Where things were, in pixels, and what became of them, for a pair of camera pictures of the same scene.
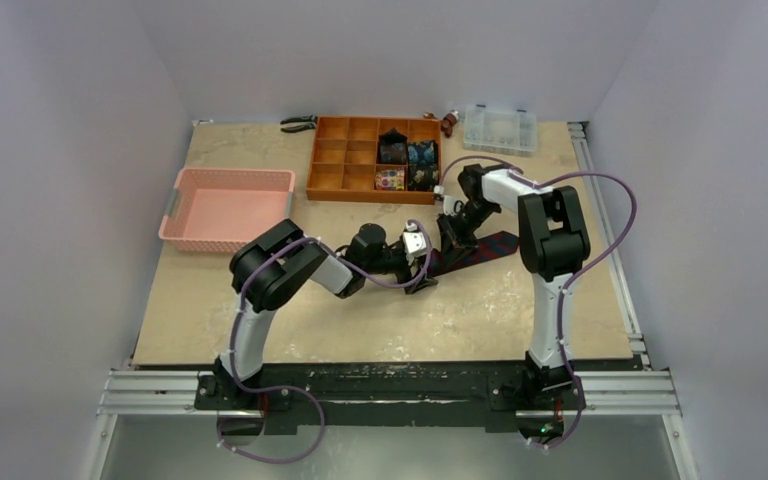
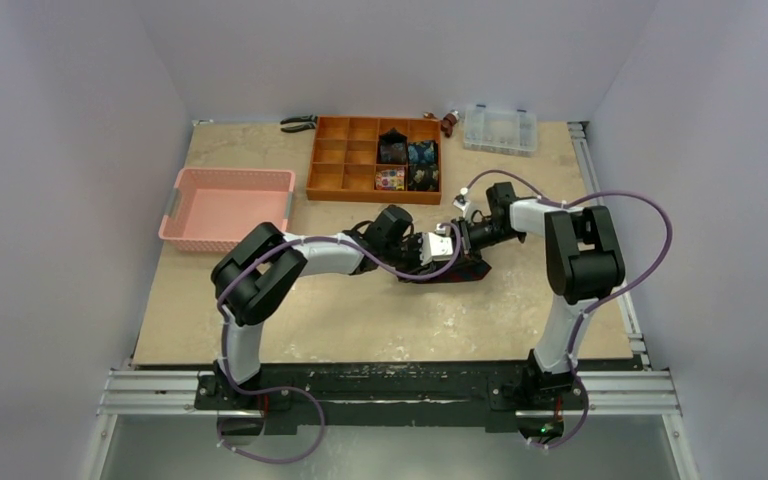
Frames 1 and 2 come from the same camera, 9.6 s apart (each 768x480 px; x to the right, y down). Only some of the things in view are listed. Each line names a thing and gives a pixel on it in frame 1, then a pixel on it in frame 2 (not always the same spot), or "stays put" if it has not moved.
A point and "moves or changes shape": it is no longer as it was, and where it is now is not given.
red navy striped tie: [493, 246] moves or changes shape
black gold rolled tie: [423, 176] stays put
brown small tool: [448, 122] stays put
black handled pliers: [310, 122] stays put
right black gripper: [455, 225] -> [459, 232]
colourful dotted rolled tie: [392, 179] stays put
